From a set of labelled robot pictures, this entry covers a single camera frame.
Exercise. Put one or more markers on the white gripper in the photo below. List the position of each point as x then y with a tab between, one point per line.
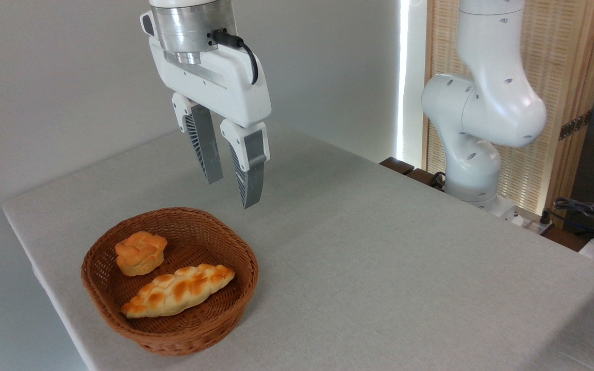
225	87

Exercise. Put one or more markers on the round golden bread roll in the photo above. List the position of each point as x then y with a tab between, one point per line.
139	252

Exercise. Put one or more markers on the long braided bread loaf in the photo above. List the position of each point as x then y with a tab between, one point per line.
178	291

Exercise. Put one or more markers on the dark brown wooden block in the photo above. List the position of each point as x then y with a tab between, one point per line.
397	166

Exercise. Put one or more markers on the brown wicker basket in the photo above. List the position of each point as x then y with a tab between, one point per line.
209	330

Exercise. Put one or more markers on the grey tablecloth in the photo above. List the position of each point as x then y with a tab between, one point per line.
379	283

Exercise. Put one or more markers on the white power strip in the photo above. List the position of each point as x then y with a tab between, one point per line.
531	222

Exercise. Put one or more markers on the metal screen hinge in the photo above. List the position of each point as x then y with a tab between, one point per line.
575	125

